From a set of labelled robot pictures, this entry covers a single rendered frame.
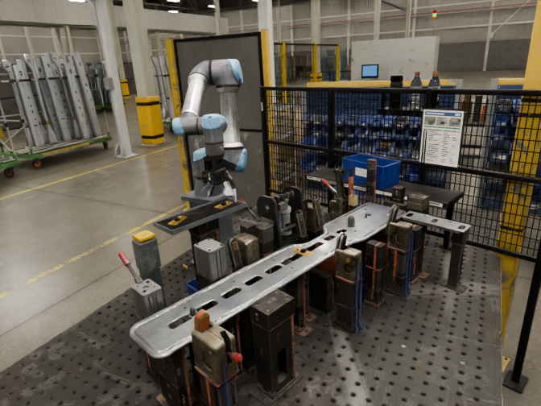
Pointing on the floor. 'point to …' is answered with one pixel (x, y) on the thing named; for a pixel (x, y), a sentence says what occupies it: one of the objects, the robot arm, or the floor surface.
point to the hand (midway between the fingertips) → (223, 199)
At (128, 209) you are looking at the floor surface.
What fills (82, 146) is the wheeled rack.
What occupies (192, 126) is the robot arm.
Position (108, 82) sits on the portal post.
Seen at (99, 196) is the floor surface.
